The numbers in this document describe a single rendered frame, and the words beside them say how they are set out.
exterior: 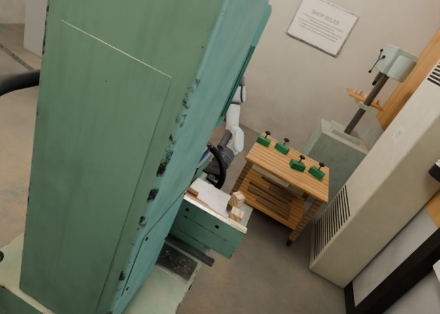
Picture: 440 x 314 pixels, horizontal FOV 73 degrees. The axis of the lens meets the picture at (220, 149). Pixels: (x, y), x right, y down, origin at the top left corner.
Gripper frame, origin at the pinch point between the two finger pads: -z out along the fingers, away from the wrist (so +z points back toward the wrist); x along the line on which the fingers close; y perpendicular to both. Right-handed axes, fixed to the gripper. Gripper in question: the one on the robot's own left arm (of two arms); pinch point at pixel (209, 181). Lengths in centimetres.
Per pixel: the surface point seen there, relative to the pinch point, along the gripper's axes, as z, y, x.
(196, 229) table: -32.6, 28.2, -23.9
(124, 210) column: -49, 71, -36
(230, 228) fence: -29, 29, -34
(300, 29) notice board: 257, -64, 45
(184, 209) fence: -31, 34, -20
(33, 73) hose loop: -40, 89, -21
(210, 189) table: -15.8, 23.2, -17.5
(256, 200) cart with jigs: 49, -95, 14
